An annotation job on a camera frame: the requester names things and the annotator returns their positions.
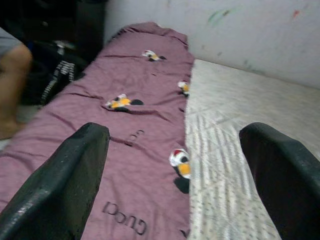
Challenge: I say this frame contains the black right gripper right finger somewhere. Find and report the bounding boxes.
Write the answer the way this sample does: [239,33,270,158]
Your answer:
[239,121,320,240]

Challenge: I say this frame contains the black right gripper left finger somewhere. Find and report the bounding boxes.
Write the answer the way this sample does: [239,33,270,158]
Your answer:
[0,122,111,240]

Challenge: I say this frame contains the white quilted patterned mattress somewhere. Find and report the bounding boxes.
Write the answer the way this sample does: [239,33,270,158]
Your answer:
[183,58,320,240]

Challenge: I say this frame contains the person in grey shirt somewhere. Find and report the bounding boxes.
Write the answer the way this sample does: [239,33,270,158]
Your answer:
[0,26,33,140]

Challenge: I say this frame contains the black bag with white print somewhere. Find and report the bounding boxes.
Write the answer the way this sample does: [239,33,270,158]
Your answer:
[22,41,87,106]

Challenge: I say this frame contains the purple blanket with cartoon patches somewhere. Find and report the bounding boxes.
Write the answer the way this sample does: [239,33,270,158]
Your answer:
[0,21,196,240]

